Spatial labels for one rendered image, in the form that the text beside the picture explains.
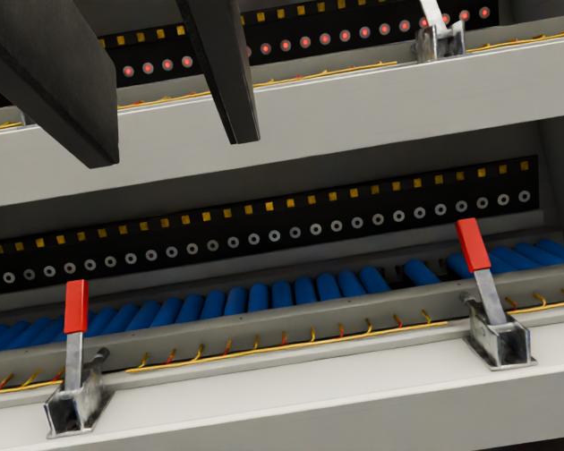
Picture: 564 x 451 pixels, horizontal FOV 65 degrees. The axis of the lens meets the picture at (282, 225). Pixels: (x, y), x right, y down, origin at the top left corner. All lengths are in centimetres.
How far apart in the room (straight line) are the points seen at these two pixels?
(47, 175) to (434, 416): 28
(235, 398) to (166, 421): 4
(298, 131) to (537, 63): 15
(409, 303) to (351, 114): 14
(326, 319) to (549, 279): 16
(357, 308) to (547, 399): 13
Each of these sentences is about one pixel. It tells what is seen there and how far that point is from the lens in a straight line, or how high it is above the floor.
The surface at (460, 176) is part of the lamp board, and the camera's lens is 45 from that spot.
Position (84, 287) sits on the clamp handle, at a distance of 33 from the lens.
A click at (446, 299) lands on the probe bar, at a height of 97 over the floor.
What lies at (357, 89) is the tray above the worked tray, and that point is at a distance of 29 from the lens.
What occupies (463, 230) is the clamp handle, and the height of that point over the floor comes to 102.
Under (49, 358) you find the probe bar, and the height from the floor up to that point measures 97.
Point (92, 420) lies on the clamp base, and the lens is 32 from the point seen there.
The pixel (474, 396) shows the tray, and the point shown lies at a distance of 29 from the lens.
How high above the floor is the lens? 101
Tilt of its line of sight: 6 degrees up
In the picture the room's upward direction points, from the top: 9 degrees counter-clockwise
